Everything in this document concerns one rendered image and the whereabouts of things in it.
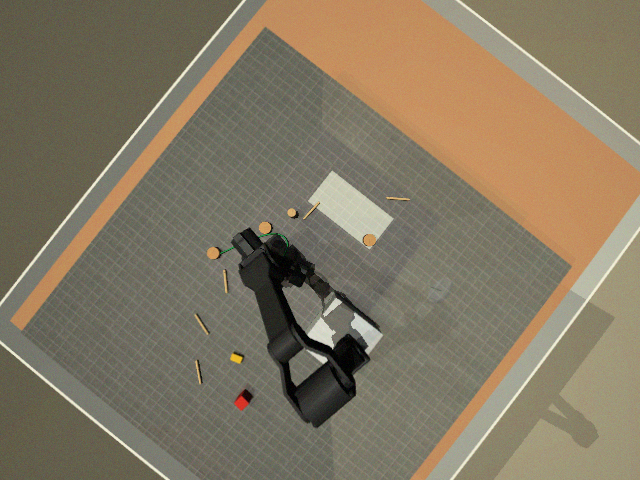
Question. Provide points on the small red cube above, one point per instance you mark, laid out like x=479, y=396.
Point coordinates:
x=243, y=400

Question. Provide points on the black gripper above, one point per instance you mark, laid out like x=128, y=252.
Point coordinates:
x=298, y=274

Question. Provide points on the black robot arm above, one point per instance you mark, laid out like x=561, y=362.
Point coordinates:
x=332, y=385

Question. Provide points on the orange flat disc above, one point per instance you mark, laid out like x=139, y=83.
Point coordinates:
x=265, y=227
x=369, y=240

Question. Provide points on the tan round wooden button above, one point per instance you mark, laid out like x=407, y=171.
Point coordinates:
x=213, y=253

